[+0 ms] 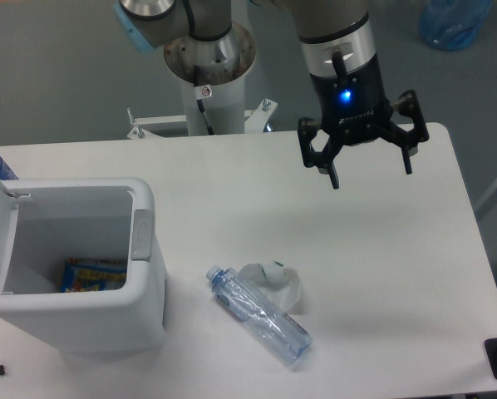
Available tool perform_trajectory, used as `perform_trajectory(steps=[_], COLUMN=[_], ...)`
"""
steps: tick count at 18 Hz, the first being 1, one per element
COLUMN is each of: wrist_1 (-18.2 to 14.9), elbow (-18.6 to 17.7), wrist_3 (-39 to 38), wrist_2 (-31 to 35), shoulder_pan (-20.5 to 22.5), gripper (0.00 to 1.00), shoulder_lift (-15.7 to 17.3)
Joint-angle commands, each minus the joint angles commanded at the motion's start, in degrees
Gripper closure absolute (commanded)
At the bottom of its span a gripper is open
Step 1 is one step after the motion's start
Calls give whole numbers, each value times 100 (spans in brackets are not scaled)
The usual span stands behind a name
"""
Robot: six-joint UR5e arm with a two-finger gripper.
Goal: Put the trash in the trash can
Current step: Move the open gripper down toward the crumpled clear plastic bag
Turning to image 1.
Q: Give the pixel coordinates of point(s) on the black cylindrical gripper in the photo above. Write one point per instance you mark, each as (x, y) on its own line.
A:
(348, 104)

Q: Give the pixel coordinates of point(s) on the white plastic wrapper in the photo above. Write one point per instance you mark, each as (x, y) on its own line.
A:
(279, 283)

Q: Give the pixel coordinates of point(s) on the clear crushed plastic bottle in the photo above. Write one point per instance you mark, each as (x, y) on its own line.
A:
(275, 328)

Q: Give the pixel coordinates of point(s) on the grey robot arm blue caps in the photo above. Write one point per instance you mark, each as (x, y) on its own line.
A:
(336, 38)

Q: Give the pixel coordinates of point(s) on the white plastic trash can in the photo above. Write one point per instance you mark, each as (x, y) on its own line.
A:
(85, 218)

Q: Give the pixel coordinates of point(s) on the blue plastic bag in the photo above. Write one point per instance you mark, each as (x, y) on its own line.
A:
(452, 25)

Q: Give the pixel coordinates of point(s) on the blue yellow snack packet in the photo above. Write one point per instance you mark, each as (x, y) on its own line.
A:
(86, 275)

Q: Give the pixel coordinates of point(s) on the white pedestal base frame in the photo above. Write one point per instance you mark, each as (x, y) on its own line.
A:
(203, 123)

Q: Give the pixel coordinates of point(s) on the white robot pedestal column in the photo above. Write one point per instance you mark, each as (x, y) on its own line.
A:
(212, 74)

